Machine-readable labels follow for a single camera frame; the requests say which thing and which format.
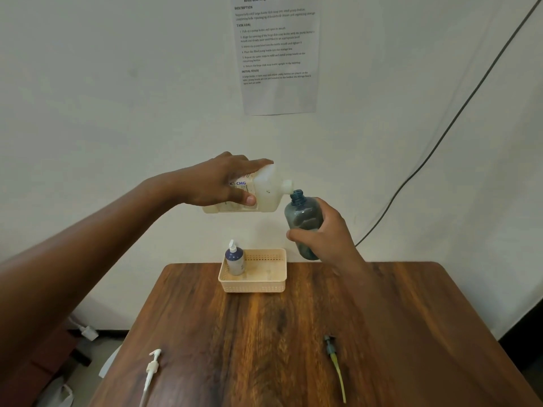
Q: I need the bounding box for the person's right hand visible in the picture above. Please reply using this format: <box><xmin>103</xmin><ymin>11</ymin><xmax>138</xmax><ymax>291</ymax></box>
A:
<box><xmin>286</xmin><ymin>197</ymin><xmax>366</xmax><ymax>273</ymax></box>

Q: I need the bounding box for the person's left hand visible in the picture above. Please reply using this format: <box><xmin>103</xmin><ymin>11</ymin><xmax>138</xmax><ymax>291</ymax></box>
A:
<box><xmin>180</xmin><ymin>151</ymin><xmax>274</xmax><ymax>208</ymax></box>

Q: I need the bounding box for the dark teal transparent bottle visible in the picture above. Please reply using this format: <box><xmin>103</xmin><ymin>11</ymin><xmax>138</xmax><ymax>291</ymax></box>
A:
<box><xmin>284</xmin><ymin>189</ymin><xmax>324</xmax><ymax>261</ymax></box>

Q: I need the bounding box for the large white soap bottle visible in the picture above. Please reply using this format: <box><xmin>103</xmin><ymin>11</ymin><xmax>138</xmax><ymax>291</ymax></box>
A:
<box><xmin>202</xmin><ymin>163</ymin><xmax>294</xmax><ymax>214</ymax></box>

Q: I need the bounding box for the blue and white bottle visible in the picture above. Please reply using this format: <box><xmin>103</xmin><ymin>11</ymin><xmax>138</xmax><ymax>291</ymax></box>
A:
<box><xmin>225</xmin><ymin>245</ymin><xmax>246</xmax><ymax>276</ymax></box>

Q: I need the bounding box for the dark pump head yellow tube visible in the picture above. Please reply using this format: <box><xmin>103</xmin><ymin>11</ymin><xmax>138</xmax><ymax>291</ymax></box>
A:
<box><xmin>324</xmin><ymin>334</ymin><xmax>347</xmax><ymax>405</ymax></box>

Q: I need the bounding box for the white pump head long tube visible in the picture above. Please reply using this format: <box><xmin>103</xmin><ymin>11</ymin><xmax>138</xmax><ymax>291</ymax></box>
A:
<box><xmin>139</xmin><ymin>349</ymin><xmax>162</xmax><ymax>407</ymax></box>

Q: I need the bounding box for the person's right forearm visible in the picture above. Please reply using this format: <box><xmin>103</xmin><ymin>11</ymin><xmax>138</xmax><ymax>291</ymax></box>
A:
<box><xmin>341</xmin><ymin>258</ymin><xmax>429</xmax><ymax>407</ymax></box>

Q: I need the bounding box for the person's left forearm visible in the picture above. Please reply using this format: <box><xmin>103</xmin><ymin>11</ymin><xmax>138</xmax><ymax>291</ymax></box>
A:
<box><xmin>0</xmin><ymin>173</ymin><xmax>189</xmax><ymax>378</ymax></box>

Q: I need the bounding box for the beige plastic basket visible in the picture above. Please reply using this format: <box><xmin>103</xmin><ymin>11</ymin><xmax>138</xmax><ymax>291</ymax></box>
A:
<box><xmin>218</xmin><ymin>248</ymin><xmax>288</xmax><ymax>293</ymax></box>

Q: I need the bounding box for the printed paper sheet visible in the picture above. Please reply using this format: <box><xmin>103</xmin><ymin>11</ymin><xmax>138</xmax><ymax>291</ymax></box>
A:
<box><xmin>230</xmin><ymin>0</ymin><xmax>322</xmax><ymax>116</ymax></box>

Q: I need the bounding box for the white sheet on floor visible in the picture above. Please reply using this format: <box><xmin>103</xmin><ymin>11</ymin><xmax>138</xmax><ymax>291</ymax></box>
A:
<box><xmin>98</xmin><ymin>345</ymin><xmax>124</xmax><ymax>378</ymax></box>

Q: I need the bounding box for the maroon sofa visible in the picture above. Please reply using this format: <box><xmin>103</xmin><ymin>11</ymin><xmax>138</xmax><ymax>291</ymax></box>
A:
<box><xmin>0</xmin><ymin>326</ymin><xmax>92</xmax><ymax>407</ymax></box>

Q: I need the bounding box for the white plastic bag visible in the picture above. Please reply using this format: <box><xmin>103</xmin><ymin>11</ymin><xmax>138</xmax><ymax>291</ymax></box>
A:
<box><xmin>36</xmin><ymin>376</ymin><xmax>75</xmax><ymax>407</ymax></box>

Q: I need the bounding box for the black wall cable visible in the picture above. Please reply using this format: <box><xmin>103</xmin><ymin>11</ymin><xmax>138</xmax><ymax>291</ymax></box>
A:
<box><xmin>355</xmin><ymin>0</ymin><xmax>543</xmax><ymax>247</ymax></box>

